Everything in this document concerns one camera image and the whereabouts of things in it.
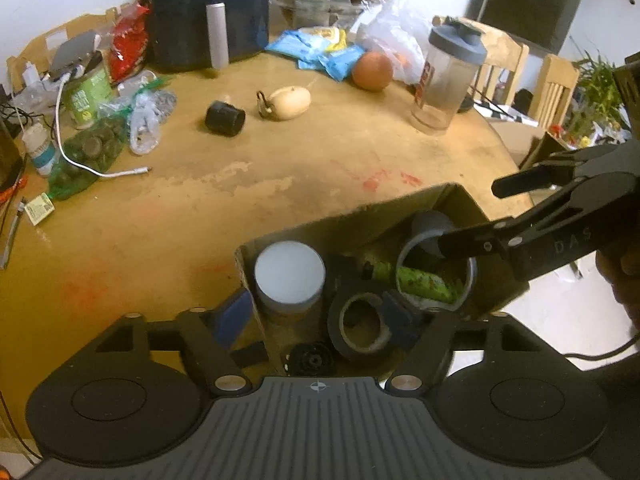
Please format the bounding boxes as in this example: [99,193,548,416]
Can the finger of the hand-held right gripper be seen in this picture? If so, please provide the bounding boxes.
[491,141,640,199]
[437,172,637,282]

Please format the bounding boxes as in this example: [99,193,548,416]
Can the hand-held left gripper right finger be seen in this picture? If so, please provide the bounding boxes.
[382,292,553,396]

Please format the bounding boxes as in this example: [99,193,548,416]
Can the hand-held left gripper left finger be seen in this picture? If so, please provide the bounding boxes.
[82,288,254,396]

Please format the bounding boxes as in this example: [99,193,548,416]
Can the green stick packet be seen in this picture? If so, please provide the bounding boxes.
[369,259,464,307]

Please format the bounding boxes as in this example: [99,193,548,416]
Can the black tape roll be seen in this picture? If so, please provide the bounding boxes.
[327,289,402,362]

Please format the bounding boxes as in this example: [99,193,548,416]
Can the white lidded jar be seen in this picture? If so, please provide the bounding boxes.
[253,241,327,319]

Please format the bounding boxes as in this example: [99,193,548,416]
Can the thin dark tape ring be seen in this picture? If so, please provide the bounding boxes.
[396,229,479,312]

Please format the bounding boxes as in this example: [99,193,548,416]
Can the small black cap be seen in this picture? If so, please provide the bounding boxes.
[286,342,334,377]

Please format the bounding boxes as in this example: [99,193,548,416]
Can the cardboard box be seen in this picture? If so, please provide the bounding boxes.
[234,181,532,377]

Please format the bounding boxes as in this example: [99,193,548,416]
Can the black round container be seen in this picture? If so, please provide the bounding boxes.
[203,100,248,138]

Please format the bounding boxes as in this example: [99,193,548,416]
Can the person's right hand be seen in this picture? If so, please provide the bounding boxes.
[595,249,640,334]

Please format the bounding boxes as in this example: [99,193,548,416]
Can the green potted plant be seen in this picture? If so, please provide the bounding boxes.
[569,49,632,137]

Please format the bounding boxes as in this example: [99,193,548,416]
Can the brown cardboard carton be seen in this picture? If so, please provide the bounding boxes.
[486,116,562,172]

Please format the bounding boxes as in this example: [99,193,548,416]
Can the dark monitor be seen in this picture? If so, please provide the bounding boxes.
[479,0,586,54]

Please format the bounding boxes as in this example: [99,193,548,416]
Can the clear shaker bottle grey lid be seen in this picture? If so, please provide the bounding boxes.
[410,16,488,137]

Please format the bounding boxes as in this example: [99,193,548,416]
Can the green net bag of discs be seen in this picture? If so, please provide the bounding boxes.
[46,116,129,202]

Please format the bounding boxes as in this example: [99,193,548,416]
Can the small yellow tea packet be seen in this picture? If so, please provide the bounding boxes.
[25,193,56,226]

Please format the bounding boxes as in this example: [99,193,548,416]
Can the silver pen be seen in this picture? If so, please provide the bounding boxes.
[0,197,27,269]

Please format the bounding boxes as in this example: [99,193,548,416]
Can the orange fruit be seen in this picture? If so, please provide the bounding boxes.
[351,51,394,93]

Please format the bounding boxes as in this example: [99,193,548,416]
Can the crumpled clear plastic bag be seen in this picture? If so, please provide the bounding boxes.
[356,0,427,87]

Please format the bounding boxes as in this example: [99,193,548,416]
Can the small white bottle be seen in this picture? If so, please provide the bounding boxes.
[20,121,61,179]

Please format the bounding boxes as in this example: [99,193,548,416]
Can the orange pen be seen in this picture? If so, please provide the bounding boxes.
[0,164,29,207]

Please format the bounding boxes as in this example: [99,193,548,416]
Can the green tin can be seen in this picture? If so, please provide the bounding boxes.
[64,55,114,129]

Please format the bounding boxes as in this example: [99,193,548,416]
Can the blue snack packet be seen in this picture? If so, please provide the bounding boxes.
[264,28,327,59]
[298,44,367,83]

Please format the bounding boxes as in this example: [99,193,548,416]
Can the metal trash bin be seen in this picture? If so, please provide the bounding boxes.
[0,119,27,187]

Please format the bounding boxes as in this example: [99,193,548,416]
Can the yellow snack packet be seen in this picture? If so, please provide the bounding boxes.
[304,26,348,54]

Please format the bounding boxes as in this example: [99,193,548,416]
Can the red snack bag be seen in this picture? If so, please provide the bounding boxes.
[108,0,152,84]

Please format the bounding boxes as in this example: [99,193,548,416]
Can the dark blue air fryer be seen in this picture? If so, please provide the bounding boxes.
[146,0,271,74]

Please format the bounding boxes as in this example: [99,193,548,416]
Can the black power cable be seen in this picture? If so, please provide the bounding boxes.
[469,86,542,127]

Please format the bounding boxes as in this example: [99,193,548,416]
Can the white USB cable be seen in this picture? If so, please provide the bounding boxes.
[54,74,152,179]

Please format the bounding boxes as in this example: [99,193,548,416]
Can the clear bag with metal chain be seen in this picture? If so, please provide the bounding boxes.
[99,76,179,157]

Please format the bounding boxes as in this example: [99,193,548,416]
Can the beige oval keychain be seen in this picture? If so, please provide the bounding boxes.
[255,85,313,123]

